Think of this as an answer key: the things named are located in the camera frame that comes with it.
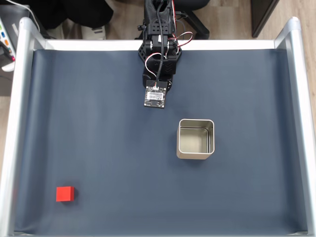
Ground red cube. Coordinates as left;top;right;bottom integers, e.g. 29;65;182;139
56;186;75;202

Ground square metal tin container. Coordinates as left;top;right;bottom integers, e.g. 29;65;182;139
176;118;215;160

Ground dark blue table mat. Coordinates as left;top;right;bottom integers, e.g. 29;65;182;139
13;48;309;235

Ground black office chair base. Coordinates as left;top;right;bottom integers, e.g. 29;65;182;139
172;0;211;40

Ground black bag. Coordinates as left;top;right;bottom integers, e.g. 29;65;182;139
28;0;69;40

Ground dark wooden cabinet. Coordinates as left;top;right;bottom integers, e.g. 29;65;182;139
250;0;281;38

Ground white device with coloured buttons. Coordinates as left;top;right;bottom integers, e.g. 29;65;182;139
0;4;19;73

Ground red white servo wire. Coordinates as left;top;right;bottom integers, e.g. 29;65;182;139
172;30;195;50
145;52;163;86

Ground bare camera circuit board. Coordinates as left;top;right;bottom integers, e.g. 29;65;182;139
143;79;167;110

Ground black camera cable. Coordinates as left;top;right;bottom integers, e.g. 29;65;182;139
154;0;173;87

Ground silver table frame rail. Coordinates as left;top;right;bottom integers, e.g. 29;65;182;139
0;16;316;237

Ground white cable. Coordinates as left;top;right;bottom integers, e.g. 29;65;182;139
3;0;41;33

